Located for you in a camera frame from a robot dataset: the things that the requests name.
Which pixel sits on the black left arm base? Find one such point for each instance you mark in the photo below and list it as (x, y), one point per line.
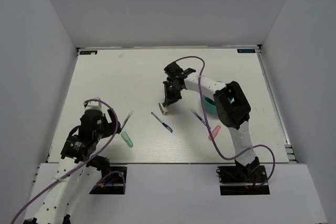
(112, 182)

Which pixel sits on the right corner label sticker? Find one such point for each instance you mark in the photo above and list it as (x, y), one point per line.
(246, 51)

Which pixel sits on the left corner label sticker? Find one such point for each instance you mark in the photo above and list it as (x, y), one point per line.
(88, 52)

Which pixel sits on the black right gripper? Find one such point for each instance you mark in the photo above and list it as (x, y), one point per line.
(170, 98)

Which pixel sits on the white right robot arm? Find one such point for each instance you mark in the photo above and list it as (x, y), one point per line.
(232, 109)

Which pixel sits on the pink correction pen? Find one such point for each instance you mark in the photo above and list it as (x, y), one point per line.
(214, 132)

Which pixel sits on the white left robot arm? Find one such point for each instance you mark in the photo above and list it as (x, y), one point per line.
(78, 153)

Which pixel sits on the mint green correction pen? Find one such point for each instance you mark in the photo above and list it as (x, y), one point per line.
(127, 139)

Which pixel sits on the blue clear ballpoint pen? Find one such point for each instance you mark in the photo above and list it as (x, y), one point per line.
(161, 122)

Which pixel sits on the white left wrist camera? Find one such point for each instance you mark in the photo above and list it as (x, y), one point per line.
(93, 105)

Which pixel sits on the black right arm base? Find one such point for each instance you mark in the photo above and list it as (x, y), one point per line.
(232, 183)

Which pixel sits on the blue clear gel pen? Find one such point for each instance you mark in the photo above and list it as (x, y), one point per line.
(198, 116)

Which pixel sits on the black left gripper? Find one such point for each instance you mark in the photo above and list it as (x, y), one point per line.
(111, 127)

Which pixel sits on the green clear gel pen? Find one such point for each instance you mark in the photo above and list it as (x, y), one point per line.
(126, 120)

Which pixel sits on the corner label sticker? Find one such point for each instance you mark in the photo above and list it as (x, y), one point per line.
(246, 51)
(88, 52)

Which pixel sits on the teal round divided organizer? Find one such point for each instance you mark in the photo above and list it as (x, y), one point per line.
(209, 105)

